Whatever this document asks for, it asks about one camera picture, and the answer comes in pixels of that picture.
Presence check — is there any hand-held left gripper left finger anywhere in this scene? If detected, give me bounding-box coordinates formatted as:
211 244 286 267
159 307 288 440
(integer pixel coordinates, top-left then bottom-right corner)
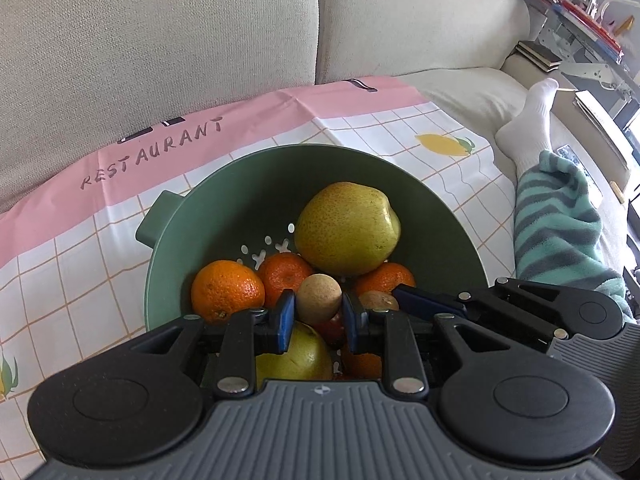
129 288 297 395

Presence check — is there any pink checked printed mat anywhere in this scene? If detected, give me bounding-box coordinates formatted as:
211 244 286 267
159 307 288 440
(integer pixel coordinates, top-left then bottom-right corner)
0 75 516 466

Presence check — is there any teal striped pants leg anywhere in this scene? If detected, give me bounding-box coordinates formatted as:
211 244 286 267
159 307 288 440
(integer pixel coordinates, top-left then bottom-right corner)
512 149 638 321

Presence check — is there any cluttered shelf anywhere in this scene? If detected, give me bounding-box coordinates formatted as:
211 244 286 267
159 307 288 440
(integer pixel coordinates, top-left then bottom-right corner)
530 0 626 63

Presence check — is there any green pear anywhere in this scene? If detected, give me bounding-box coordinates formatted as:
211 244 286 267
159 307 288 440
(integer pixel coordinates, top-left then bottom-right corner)
294 181 402 277
256 321 335 386

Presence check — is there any beige sofa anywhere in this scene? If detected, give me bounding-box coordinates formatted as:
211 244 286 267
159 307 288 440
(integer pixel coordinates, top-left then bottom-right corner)
0 0 633 286

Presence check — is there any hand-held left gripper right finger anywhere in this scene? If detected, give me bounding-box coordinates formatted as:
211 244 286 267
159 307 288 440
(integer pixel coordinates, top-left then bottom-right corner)
341 290 506 395

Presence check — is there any brown kiwi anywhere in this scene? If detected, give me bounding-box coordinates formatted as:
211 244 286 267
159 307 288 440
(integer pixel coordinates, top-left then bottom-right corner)
296 273 344 322
359 290 401 312

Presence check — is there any red cherry tomato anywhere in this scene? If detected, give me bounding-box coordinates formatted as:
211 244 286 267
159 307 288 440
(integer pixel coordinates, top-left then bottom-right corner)
315 312 346 346

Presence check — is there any white sock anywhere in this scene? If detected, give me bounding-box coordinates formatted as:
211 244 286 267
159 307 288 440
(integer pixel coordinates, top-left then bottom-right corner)
495 78 561 176

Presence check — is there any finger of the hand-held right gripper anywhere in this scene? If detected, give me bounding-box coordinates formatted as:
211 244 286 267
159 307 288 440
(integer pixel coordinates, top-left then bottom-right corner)
391 276 582 349

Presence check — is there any stack of books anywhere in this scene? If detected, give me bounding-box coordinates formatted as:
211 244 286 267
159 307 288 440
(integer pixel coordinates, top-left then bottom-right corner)
514 40 566 75

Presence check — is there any orange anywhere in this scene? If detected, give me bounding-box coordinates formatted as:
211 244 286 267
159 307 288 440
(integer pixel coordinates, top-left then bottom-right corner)
341 345 383 381
352 262 417 297
190 259 266 324
257 252 313 308

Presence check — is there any white metal bracket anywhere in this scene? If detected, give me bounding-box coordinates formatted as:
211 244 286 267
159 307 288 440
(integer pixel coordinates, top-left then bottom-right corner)
560 57 626 92

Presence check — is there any green plastic colander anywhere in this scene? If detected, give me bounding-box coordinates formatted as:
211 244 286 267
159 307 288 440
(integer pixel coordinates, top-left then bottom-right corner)
135 144 490 383

